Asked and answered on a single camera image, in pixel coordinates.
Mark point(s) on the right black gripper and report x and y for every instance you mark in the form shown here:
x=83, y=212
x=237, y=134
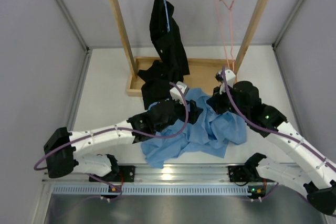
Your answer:
x=216, y=101

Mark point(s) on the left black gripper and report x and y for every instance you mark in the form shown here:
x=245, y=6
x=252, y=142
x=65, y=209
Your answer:
x=195, y=111

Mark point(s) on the light blue shirt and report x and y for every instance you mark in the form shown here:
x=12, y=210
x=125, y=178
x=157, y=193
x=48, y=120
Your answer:
x=211, y=134

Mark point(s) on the pink wire hanger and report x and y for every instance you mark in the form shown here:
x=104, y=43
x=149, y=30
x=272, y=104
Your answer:
x=221, y=27

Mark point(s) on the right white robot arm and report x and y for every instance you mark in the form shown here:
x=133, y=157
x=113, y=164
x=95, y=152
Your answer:
x=314, y=178

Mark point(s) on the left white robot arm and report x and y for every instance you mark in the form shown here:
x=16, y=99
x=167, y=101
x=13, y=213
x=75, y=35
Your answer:
x=76, y=152

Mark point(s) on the black shirt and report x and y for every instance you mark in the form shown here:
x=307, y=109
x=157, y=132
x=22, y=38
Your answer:
x=172, y=65

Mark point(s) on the wooden clothes rack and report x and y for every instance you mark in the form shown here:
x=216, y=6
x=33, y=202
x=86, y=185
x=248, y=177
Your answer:
x=202, y=70

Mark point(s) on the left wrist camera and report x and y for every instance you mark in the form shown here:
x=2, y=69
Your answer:
x=179, y=91

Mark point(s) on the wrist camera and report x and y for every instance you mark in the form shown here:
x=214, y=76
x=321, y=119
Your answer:
x=179, y=91
x=230, y=79

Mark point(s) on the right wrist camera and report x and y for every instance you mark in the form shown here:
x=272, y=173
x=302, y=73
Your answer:
x=230, y=79

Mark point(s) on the aluminium mounting rail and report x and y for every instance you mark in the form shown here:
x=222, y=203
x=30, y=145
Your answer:
x=179, y=174

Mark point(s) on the blue wire hanger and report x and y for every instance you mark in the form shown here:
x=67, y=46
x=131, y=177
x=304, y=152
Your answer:
x=166, y=16

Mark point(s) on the slotted cable duct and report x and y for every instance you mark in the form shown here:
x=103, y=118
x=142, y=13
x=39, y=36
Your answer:
x=156, y=190

